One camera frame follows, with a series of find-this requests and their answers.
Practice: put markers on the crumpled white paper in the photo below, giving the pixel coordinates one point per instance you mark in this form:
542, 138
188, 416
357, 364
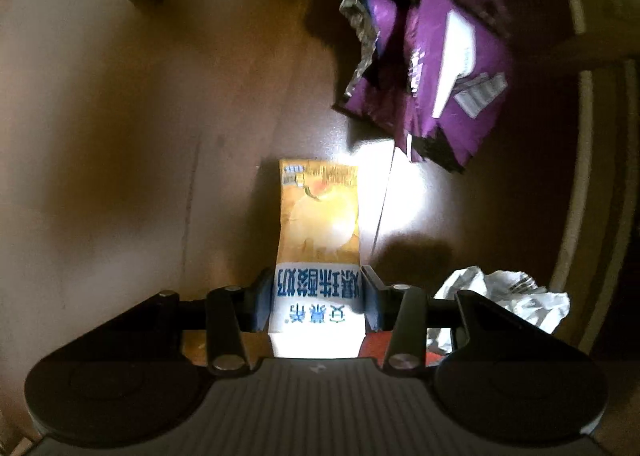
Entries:
505, 293

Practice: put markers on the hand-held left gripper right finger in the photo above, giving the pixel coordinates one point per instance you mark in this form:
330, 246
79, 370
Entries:
372, 301

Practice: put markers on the yellow white milk carton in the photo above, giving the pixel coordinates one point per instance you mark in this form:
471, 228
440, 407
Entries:
320, 236

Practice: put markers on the wooden bed frame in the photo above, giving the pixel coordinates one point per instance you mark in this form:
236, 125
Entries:
600, 135

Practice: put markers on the purple snack wrapper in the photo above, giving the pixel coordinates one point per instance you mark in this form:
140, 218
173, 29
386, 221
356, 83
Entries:
430, 60

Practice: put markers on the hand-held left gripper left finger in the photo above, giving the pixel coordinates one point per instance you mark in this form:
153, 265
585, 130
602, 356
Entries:
262, 303

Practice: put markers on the small red wrapper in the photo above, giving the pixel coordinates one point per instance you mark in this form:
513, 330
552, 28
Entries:
375, 348

